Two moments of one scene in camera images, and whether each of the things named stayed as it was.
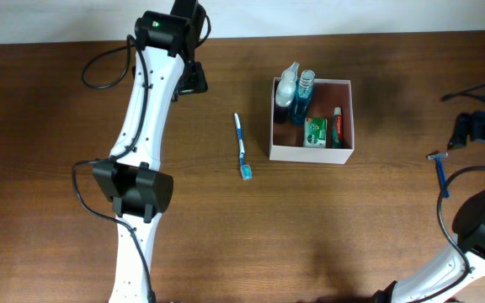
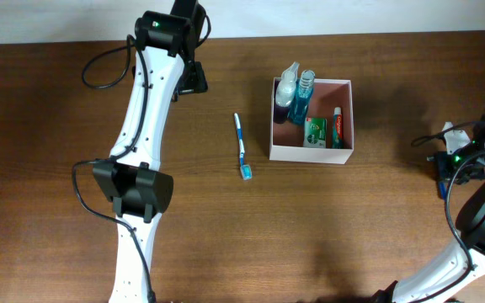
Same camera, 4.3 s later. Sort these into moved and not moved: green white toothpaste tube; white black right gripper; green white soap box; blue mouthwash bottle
Moved: white black right gripper
Not moved: green white soap box; green white toothpaste tube; blue mouthwash bottle
